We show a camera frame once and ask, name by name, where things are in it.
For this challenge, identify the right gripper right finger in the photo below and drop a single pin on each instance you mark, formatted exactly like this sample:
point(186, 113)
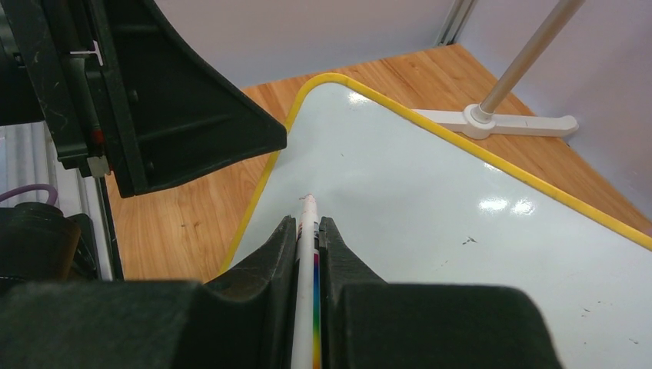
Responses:
point(370, 323)

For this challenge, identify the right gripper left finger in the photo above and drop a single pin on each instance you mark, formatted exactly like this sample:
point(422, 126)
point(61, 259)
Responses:
point(237, 320)

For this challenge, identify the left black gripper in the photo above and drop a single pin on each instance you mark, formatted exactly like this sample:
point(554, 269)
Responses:
point(172, 118)

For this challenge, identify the yellow framed whiteboard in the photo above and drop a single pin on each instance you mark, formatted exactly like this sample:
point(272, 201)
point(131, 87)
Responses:
point(419, 203)

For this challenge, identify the white red marker pen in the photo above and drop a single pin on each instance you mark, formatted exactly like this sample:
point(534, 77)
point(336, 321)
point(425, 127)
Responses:
point(306, 340)

